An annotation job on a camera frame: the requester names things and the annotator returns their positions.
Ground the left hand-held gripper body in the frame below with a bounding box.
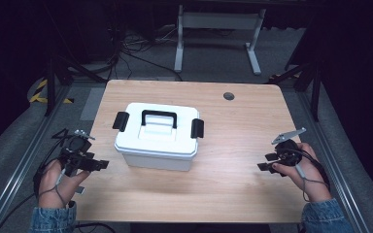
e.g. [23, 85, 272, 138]
[51, 128, 96, 178]

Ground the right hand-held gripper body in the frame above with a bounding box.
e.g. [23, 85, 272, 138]
[270, 126, 307, 167]

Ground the white plastic storage box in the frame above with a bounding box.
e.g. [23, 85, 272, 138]
[121, 151, 194, 173]

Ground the white box lid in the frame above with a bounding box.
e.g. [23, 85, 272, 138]
[114, 102, 201, 160]

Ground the person's right hand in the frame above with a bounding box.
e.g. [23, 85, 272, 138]
[271, 142, 333, 204]

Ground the person's left hand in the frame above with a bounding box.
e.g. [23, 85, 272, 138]
[37, 158, 91, 209]

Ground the black box latch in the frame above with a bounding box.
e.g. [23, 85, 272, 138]
[189, 117, 205, 140]
[112, 111, 131, 133]

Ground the yellow black floor tape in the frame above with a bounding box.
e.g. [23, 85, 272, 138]
[28, 79, 75, 105]

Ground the black tripod stand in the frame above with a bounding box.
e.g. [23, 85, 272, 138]
[267, 59, 322, 123]
[43, 52, 109, 117]

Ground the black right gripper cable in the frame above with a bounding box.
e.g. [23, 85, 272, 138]
[290, 148, 331, 192]

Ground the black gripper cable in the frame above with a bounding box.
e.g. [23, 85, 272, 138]
[290, 148, 331, 192]
[0, 151, 66, 233]

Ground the grey right wrist cord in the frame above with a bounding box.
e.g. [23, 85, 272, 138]
[295, 164, 330, 204]

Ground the grey wrist cord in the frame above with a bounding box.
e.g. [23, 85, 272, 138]
[295, 164, 330, 204]
[38, 173, 70, 209]

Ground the grey left wrist cord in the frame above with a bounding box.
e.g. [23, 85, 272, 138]
[38, 173, 70, 209]

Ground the aluminium floor rail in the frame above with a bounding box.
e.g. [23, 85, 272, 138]
[0, 83, 73, 233]
[295, 90, 371, 233]

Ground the black lid carry handle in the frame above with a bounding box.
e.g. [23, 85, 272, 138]
[141, 109, 179, 130]

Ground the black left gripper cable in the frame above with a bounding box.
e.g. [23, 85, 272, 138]
[0, 151, 66, 233]

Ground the black floor cable bundle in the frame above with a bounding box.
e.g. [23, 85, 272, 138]
[108, 27, 184, 83]

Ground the white metal table frame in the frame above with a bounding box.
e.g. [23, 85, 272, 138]
[173, 4, 267, 77]

